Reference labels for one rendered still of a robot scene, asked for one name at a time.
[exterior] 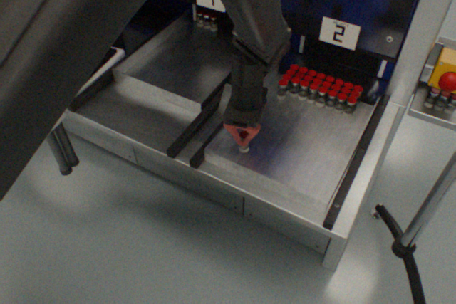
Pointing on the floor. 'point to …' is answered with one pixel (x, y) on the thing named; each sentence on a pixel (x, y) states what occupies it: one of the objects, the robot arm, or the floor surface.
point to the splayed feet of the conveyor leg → (402, 252)
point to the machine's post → (409, 67)
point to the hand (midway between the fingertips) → (244, 134)
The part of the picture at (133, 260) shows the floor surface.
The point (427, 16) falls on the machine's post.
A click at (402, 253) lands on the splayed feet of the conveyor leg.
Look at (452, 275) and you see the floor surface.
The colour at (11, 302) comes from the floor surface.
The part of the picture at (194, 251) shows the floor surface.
